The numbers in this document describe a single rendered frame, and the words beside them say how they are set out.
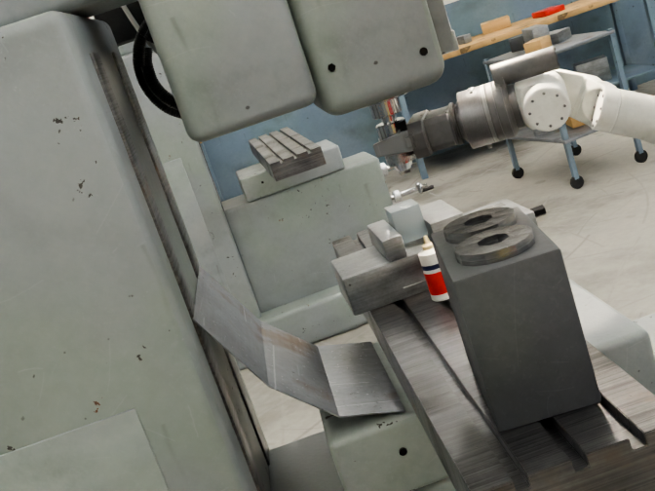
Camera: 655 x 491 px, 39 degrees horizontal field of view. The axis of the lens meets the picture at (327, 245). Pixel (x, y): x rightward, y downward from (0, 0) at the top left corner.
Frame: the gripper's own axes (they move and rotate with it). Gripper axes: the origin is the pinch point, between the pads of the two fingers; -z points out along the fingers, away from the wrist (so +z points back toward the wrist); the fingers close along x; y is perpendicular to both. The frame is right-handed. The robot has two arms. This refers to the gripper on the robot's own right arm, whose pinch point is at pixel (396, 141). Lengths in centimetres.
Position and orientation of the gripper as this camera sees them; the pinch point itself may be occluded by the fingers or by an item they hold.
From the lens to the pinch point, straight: 142.0
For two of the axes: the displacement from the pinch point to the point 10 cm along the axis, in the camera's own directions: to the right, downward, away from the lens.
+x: -2.0, 3.1, -9.3
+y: 3.2, 9.2, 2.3
